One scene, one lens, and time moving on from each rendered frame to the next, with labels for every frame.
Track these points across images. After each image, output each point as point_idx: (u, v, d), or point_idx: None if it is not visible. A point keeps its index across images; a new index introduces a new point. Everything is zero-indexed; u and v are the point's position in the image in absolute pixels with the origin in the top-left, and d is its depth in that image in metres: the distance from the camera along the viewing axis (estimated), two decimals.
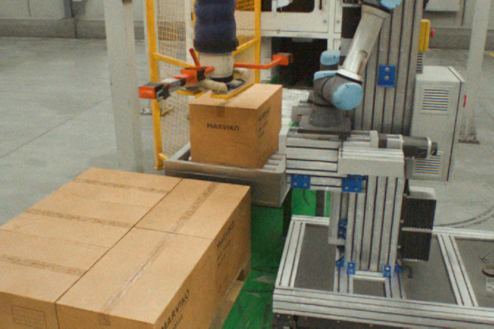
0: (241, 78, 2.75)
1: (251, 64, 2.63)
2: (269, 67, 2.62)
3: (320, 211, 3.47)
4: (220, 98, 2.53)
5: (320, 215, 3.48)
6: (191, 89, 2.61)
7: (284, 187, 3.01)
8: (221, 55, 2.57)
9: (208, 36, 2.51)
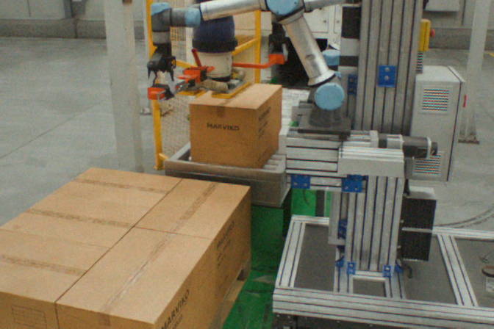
0: (239, 77, 2.77)
1: (250, 63, 2.66)
2: (267, 66, 2.65)
3: (320, 211, 3.47)
4: (221, 98, 2.54)
5: (320, 215, 3.48)
6: (191, 89, 2.62)
7: (284, 187, 3.01)
8: (221, 55, 2.58)
9: (206, 36, 2.52)
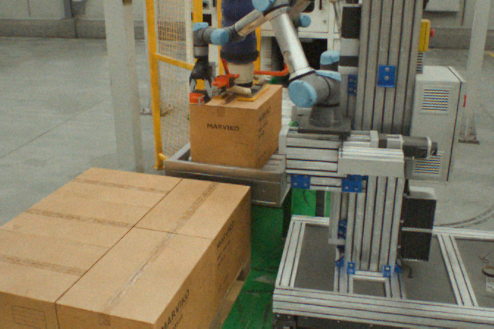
0: (259, 83, 3.20)
1: (270, 71, 3.08)
2: (284, 73, 3.08)
3: (320, 211, 3.47)
4: (246, 101, 2.97)
5: (320, 215, 3.48)
6: (219, 93, 3.04)
7: (284, 187, 3.01)
8: (245, 64, 3.01)
9: (233, 48, 2.95)
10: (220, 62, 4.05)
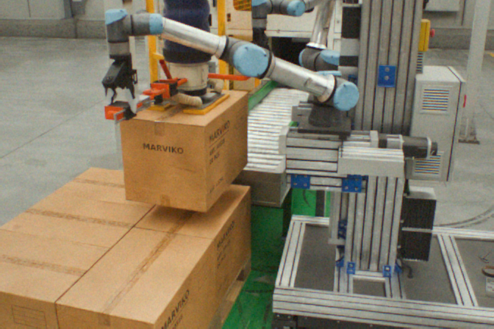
0: (216, 89, 2.50)
1: (228, 74, 2.39)
2: (247, 78, 2.38)
3: (320, 211, 3.47)
4: (195, 114, 2.27)
5: (320, 215, 3.48)
6: (162, 103, 2.34)
7: (284, 187, 3.01)
8: (195, 65, 2.31)
9: (178, 45, 2.25)
10: (220, 62, 4.05)
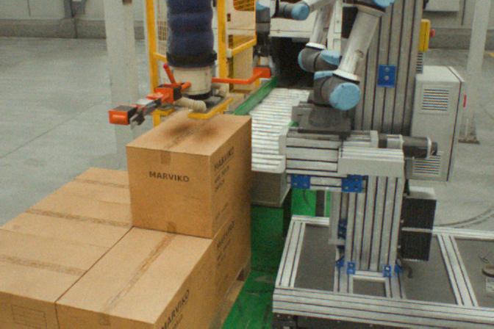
0: (220, 94, 2.50)
1: (231, 78, 2.39)
2: (251, 81, 2.38)
3: (320, 211, 3.47)
4: (198, 119, 2.27)
5: (320, 215, 3.48)
6: (165, 107, 2.35)
7: (284, 187, 3.01)
8: (198, 70, 2.32)
9: (181, 49, 2.26)
10: (220, 62, 4.05)
